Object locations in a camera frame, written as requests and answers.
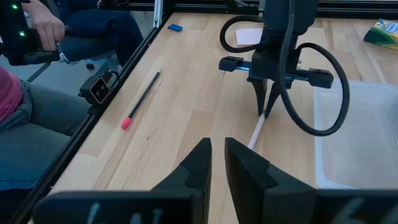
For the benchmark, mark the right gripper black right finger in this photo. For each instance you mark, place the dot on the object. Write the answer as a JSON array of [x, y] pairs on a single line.
[[264, 193]]

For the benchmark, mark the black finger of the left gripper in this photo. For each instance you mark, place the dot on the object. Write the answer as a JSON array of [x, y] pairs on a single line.
[[273, 98], [260, 93]]

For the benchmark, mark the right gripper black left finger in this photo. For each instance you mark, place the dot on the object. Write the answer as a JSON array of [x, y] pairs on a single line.
[[186, 199]]

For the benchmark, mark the white stick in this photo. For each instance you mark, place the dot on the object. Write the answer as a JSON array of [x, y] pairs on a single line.
[[256, 132]]

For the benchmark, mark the black pencil with pink eraser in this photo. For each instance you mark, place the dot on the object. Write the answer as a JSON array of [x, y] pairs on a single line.
[[126, 123]]

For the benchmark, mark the blue eraser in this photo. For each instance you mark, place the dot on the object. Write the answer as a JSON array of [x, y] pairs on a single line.
[[175, 27]]

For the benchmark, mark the green yellow crayon box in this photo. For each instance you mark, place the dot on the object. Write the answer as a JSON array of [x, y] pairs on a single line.
[[384, 34]]

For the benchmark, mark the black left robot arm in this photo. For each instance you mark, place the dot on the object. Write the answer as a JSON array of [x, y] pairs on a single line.
[[280, 15]]

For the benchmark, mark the pale sticky note pad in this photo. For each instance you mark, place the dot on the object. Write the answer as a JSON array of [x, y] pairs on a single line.
[[247, 36]]

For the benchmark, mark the clear plastic container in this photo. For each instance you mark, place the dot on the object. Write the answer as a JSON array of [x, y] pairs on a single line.
[[367, 140]]

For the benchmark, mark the person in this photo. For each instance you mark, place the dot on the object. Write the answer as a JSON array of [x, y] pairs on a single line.
[[102, 28], [37, 140]]

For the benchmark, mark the office chair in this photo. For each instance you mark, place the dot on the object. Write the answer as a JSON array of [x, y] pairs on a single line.
[[81, 48]]

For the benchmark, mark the person's hand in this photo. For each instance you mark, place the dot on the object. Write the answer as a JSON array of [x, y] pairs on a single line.
[[46, 28]]

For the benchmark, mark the silver aluminium post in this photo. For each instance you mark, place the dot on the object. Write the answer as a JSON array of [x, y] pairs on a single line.
[[158, 12]]

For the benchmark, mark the black camera with white rim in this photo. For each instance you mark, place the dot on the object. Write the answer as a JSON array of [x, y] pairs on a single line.
[[99, 89]]

